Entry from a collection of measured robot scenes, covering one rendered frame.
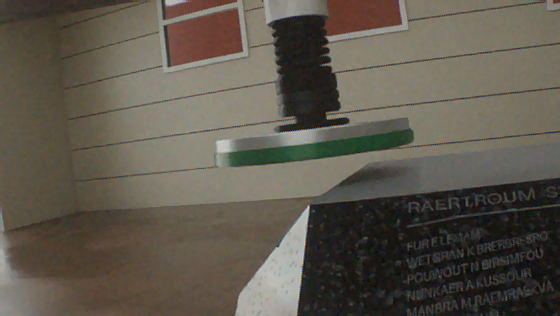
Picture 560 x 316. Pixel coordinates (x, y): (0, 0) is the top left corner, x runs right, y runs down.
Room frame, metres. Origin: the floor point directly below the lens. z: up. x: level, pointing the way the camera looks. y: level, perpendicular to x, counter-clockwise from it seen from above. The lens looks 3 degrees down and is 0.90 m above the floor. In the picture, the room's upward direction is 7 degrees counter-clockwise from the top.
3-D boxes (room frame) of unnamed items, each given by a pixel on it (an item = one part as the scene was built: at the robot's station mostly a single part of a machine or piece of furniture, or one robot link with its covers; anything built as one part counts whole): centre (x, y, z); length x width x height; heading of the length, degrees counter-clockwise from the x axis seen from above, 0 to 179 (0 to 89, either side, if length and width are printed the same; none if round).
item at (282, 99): (0.62, -0.03, 0.93); 0.07 x 0.07 x 0.01
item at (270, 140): (0.62, -0.03, 0.89); 0.21 x 0.21 x 0.01
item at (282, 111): (0.62, -0.03, 0.92); 0.07 x 0.07 x 0.01
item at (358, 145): (0.62, -0.03, 0.89); 0.22 x 0.22 x 0.04
